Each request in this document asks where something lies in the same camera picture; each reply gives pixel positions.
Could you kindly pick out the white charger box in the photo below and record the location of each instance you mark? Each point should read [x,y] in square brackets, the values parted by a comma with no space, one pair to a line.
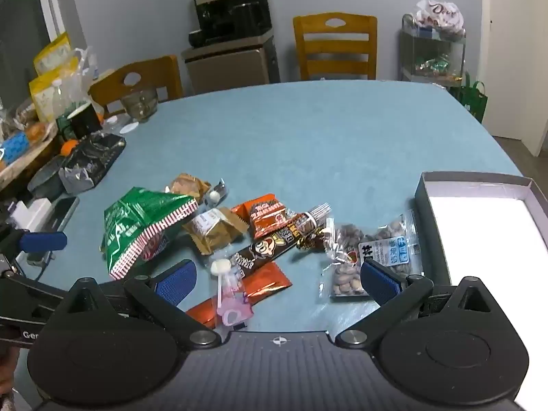
[30,212]

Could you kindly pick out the clear plastic bag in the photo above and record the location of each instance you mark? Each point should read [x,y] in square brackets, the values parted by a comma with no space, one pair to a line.
[83,72]

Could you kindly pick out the orange snack packet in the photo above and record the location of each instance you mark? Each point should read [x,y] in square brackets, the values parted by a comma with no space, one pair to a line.
[267,218]

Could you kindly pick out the beige cabinet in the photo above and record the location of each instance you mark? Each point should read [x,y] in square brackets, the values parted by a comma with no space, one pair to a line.
[227,68]

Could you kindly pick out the yellow paper bag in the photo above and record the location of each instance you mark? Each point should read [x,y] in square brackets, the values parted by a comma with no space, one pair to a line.
[51,53]
[43,94]

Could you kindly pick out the black mug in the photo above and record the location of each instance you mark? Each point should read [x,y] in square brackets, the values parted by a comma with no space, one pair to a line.
[83,122]

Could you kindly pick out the gold candy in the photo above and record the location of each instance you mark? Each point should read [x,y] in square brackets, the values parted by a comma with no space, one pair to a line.
[310,239]

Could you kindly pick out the black tea bar machine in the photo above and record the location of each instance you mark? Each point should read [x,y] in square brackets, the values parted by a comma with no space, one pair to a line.
[231,13]

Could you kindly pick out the dark smartphone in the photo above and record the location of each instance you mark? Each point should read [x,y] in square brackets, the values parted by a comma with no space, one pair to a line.
[62,216]

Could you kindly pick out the brown pastry packet white label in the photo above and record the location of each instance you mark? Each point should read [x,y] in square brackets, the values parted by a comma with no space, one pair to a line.
[214,227]

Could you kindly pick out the glass shelf cart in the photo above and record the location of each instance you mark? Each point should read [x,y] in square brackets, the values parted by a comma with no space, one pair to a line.
[432,79]

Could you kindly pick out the small silver candy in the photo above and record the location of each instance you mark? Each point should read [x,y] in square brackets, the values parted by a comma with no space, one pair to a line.
[214,197]

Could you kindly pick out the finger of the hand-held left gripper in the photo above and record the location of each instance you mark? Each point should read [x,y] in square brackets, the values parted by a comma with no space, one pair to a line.
[43,242]
[34,293]

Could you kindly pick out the green tote bag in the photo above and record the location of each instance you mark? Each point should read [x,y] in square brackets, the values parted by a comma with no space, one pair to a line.
[471,100]

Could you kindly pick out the small brown pastry packet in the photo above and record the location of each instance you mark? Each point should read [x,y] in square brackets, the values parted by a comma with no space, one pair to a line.
[186,186]

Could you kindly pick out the white round lid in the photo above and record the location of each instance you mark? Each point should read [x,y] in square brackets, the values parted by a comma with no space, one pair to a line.
[128,127]

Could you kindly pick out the orange fruit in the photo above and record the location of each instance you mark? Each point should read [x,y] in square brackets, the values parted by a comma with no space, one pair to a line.
[70,147]

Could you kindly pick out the long orange foil wrapper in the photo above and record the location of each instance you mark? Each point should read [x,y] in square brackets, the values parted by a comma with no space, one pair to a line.
[261,282]

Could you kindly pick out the glass jar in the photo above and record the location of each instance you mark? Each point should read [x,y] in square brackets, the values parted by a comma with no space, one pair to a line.
[139,105]

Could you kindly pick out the pink lollipop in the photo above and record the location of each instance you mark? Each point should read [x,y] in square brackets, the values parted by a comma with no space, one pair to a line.
[231,308]

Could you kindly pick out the black silver foil bag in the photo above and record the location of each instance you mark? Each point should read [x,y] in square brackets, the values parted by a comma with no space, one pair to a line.
[92,158]

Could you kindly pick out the clear nut packet blue label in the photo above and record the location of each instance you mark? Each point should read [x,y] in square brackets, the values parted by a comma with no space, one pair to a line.
[387,248]

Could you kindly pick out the green snack bag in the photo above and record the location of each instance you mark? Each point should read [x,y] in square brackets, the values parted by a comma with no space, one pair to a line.
[137,222]

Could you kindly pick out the dark grey bowl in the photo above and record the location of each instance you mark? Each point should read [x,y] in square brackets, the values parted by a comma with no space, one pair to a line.
[45,177]

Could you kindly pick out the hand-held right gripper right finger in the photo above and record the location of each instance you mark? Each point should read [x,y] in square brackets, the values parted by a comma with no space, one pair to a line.
[379,282]

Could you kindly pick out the long dark chocolate bar packet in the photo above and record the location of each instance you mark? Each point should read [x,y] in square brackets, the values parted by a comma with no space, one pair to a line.
[265,248]

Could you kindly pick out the person's left forearm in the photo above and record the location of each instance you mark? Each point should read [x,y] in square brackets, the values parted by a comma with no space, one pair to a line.
[5,376]

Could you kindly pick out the white door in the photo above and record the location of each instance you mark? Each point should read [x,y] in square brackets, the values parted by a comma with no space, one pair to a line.
[518,51]

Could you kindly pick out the wooden chair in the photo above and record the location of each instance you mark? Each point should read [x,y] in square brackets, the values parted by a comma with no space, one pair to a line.
[162,77]
[334,47]

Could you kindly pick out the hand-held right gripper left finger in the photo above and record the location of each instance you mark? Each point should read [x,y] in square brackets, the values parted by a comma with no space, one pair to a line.
[175,282]

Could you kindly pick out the pile of wrapped candies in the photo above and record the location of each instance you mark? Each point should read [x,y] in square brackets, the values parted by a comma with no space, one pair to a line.
[432,65]

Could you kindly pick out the white plastic bag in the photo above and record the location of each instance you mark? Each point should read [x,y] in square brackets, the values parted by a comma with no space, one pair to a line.
[439,15]

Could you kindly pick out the grey cardboard box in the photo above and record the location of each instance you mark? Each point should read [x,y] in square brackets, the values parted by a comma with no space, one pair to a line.
[479,231]

